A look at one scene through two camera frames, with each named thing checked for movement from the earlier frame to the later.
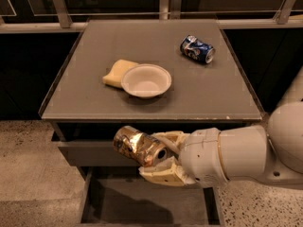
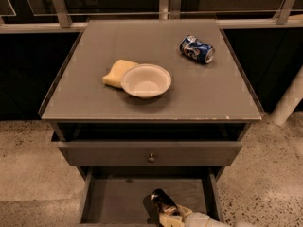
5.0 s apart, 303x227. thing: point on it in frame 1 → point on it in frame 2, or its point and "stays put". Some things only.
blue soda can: [193, 48] stays put
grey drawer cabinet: [160, 75] stays put
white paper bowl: [146, 80] stays put
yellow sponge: [115, 78] stays put
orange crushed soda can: [145, 148] → [154, 203]
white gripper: [201, 156] → [198, 219]
